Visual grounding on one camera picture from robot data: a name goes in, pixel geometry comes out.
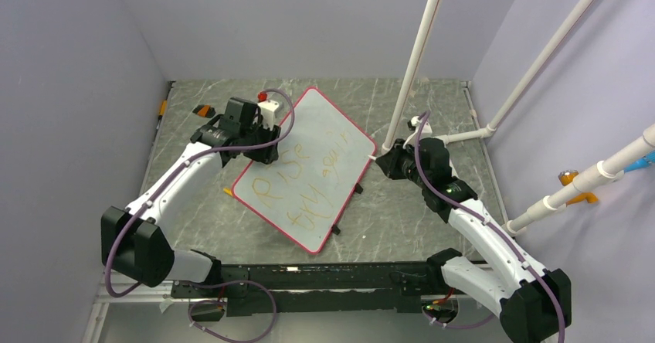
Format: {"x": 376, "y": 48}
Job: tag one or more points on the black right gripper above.
{"x": 389, "y": 162}

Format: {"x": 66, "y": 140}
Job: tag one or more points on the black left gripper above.
{"x": 266, "y": 155}

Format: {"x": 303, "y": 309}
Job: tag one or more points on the pink framed whiteboard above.
{"x": 305, "y": 191}

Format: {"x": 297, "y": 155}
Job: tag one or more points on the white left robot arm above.
{"x": 135, "y": 240}

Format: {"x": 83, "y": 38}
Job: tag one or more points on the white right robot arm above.
{"x": 531, "y": 302}

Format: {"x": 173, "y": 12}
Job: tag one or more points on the orange black small object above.
{"x": 204, "y": 110}

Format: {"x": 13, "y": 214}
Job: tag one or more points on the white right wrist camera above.
{"x": 419, "y": 129}

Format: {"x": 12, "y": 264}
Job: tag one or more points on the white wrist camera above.
{"x": 270, "y": 110}
{"x": 419, "y": 129}

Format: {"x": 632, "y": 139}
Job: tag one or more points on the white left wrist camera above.
{"x": 270, "y": 110}

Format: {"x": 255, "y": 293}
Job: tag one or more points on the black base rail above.
{"x": 403, "y": 287}

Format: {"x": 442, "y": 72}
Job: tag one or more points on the white pvc pipe frame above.
{"x": 601, "y": 173}

